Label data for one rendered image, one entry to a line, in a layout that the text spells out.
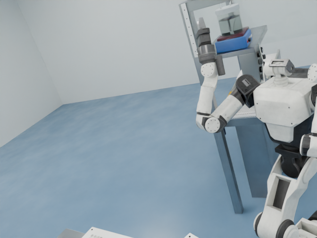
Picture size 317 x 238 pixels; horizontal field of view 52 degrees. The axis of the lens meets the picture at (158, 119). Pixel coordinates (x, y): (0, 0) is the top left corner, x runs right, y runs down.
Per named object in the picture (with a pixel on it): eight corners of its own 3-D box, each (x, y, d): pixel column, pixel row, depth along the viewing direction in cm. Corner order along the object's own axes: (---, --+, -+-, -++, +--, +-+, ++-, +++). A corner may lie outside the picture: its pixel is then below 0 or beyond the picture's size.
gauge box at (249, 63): (261, 82, 207) (255, 52, 200) (244, 84, 212) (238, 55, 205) (265, 70, 225) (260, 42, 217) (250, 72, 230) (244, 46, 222)
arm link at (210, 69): (200, 58, 165) (204, 80, 165) (195, 55, 155) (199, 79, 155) (222, 52, 161) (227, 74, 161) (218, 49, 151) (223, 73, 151)
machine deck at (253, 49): (255, 54, 200) (254, 47, 199) (198, 64, 218) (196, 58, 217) (267, 29, 250) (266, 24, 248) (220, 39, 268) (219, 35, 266)
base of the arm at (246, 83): (236, 103, 175) (249, 87, 177) (256, 113, 167) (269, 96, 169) (229, 87, 164) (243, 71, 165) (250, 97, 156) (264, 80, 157)
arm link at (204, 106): (196, 90, 164) (190, 127, 166) (204, 91, 154) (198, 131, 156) (215, 93, 167) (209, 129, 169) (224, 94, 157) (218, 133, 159)
